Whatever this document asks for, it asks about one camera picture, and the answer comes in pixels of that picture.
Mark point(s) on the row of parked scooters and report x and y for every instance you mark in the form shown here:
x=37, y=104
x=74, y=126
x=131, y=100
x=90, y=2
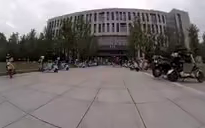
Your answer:
x=90, y=63

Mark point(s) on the grey stone slab plaza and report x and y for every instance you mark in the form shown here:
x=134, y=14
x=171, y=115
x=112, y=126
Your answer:
x=103, y=96

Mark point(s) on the large curved grey building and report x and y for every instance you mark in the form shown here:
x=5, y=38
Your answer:
x=113, y=28

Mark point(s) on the tall green tree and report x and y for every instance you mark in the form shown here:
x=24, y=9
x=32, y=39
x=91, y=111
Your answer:
x=140, y=40

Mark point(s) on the black motorbike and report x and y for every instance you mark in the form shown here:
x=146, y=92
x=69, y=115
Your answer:
x=160, y=65

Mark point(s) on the person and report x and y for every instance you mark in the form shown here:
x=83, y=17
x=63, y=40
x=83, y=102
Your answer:
x=41, y=62
x=10, y=66

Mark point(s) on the row of trees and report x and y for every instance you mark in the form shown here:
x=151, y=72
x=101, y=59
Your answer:
x=40, y=45

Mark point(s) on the grass lawn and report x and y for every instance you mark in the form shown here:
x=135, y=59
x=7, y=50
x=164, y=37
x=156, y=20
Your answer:
x=20, y=66

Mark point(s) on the black scooter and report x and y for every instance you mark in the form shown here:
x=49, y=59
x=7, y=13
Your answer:
x=185, y=68

